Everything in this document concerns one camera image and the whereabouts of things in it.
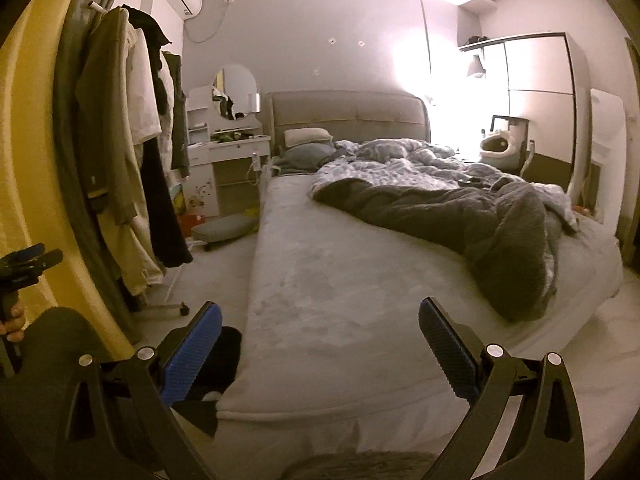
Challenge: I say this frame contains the black plastic trash bin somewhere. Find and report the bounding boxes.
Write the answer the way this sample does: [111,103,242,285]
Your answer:
[172,326,242,437]

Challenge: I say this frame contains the person's left hand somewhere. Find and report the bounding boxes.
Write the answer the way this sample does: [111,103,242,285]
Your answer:
[0,300,26,344]

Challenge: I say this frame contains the yellow curtain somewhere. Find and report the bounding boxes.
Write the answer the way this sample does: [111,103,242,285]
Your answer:
[1,0,134,359]

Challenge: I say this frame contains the black hanging garment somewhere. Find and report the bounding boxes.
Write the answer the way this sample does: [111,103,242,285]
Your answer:
[140,138,193,268]

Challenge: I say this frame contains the olive green hanging coat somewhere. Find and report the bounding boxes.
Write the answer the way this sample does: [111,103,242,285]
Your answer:
[75,6,137,224]

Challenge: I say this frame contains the white hanging shirt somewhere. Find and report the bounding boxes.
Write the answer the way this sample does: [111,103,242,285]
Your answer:
[126,25,162,145]

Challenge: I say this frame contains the grey cushioned stool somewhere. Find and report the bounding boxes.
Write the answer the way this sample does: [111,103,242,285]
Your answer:
[191,214,258,250]

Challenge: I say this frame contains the grey bed with mattress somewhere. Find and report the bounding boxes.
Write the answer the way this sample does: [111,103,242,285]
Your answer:
[214,90,626,426]

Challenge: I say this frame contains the dark grey fleece blanket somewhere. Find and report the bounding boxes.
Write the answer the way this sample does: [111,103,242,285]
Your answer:
[312,178,575,322]

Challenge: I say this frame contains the white dressing table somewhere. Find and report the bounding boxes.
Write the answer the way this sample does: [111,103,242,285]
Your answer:
[182,86,270,218]

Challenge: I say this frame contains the oval vanity mirror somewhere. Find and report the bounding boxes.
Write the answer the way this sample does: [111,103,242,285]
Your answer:
[210,63,260,122]

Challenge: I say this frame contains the grey-blue pillow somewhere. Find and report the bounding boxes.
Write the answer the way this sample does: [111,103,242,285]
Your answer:
[273,143,345,174]

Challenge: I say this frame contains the beige pillow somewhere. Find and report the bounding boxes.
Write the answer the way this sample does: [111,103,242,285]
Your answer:
[284,127,333,148]

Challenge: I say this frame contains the black bedside chair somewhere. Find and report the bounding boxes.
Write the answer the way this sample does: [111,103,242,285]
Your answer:
[484,115,536,178]

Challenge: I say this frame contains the patterned grey white duvet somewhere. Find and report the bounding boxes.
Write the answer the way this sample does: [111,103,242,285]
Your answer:
[309,136,580,231]

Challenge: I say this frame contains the grey upholstered headboard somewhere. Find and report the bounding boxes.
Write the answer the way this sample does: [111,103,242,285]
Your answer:
[257,90,431,153]

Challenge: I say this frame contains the white wardrobe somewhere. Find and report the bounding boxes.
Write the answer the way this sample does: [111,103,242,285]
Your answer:
[460,32,591,197]

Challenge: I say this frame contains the white charger with cable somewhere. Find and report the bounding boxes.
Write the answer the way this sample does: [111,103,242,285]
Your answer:
[245,151,262,185]

